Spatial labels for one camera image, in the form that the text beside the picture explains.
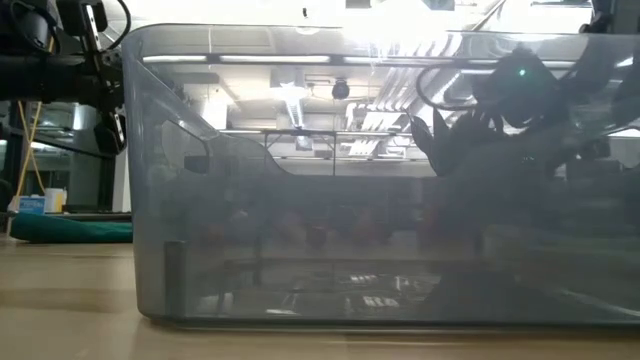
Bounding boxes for yellow cable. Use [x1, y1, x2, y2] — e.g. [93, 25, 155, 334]
[14, 99, 47, 199]

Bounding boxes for dark green cloth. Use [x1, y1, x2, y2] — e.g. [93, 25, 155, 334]
[9, 212, 134, 245]

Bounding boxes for grey translucent plastic container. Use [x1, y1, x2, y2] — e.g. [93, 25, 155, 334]
[121, 22, 640, 332]

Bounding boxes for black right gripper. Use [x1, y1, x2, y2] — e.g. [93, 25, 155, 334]
[472, 47, 571, 129]

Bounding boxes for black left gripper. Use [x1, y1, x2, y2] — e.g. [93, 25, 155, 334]
[74, 0, 127, 156]

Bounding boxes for white plastic cup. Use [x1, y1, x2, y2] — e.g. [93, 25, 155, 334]
[44, 187, 68, 214]

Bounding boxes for green succulent in white pot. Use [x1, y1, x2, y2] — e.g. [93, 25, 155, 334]
[408, 107, 501, 179]

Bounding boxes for blue and white box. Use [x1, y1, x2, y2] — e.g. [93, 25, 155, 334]
[18, 195, 46, 215]

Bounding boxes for black aluminium table frame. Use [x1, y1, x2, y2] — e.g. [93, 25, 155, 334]
[47, 211, 133, 222]

